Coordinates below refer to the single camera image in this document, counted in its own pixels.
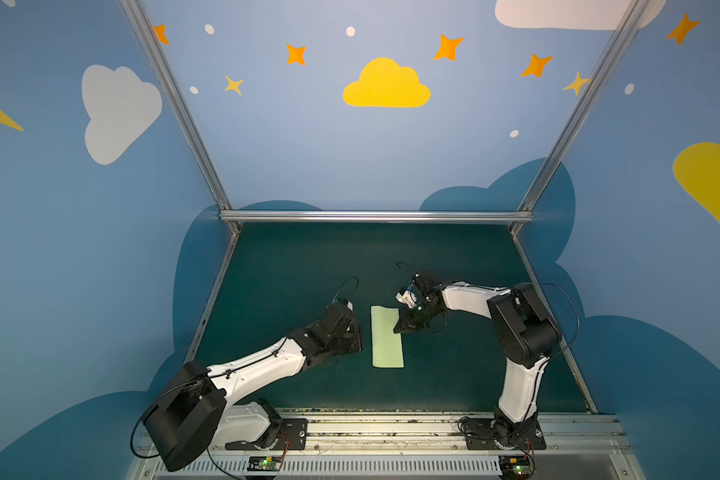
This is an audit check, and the left green controller board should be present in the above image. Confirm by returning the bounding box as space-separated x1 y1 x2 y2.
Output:
246 456 283 473

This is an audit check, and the green controller board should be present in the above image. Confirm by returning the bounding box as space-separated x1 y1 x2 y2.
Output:
499 456 535 480
246 456 283 473

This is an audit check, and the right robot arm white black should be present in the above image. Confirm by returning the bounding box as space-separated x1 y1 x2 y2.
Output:
394 270 562 449

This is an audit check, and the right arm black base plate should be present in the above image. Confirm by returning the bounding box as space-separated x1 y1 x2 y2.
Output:
457 417 547 450

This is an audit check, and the light green paper sheet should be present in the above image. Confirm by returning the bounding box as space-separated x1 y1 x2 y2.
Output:
371 306 404 369

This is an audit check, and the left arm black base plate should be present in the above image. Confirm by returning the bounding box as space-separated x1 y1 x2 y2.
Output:
224 418 308 451

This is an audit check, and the aluminium frame post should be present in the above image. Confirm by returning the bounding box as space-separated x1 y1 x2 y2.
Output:
120 0 232 211
518 0 650 217

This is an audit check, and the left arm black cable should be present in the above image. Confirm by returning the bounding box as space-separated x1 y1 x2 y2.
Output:
129 275 361 480

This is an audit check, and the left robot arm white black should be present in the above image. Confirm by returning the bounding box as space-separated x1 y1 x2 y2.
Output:
137 298 362 472

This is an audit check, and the right green controller board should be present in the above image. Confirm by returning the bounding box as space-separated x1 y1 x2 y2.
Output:
499 456 535 480

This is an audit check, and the back horizontal aluminium bar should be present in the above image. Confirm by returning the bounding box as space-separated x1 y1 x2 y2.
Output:
220 210 534 224

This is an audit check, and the aluminium front rail bed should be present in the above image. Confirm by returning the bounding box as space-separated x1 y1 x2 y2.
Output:
126 409 645 479

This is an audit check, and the right aluminium frame post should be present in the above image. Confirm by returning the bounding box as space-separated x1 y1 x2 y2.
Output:
518 0 650 217

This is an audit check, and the left aluminium frame post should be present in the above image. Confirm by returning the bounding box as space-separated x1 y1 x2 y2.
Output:
120 0 232 211

